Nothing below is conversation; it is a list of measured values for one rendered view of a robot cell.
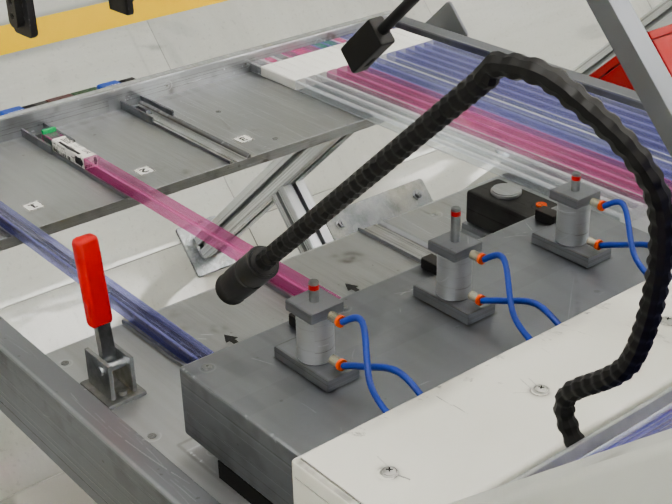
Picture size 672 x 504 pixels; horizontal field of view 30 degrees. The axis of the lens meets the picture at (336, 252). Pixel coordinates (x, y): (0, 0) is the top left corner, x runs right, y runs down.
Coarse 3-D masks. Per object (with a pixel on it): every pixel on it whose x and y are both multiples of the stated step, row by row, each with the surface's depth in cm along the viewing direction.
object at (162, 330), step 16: (0, 208) 104; (0, 224) 103; (16, 224) 101; (32, 224) 101; (32, 240) 99; (48, 240) 99; (48, 256) 97; (64, 256) 96; (64, 272) 96; (112, 288) 91; (112, 304) 91; (128, 304) 89; (144, 304) 89; (128, 320) 89; (144, 320) 87; (160, 320) 87; (160, 336) 86; (176, 336) 85; (176, 352) 85; (192, 352) 83; (208, 352) 83
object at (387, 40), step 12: (372, 24) 88; (360, 36) 89; (372, 36) 88; (384, 36) 88; (348, 48) 91; (360, 48) 90; (372, 48) 89; (384, 48) 89; (348, 60) 91; (360, 60) 90; (372, 60) 90
